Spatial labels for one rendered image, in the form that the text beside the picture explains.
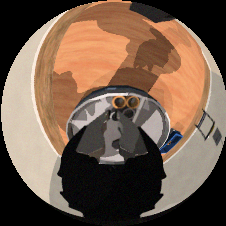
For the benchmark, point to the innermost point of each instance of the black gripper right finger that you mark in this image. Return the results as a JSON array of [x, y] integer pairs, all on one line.
[[136, 143]]

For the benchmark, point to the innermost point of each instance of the blue crate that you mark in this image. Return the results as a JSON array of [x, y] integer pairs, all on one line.
[[177, 137]]

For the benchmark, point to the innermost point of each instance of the round grey turntable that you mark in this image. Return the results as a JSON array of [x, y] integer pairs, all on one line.
[[150, 118]]

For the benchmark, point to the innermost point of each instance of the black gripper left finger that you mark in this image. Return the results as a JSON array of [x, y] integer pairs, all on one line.
[[88, 142]]

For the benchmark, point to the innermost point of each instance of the grey metal bushing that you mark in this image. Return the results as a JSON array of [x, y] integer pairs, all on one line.
[[112, 117], [128, 115]]

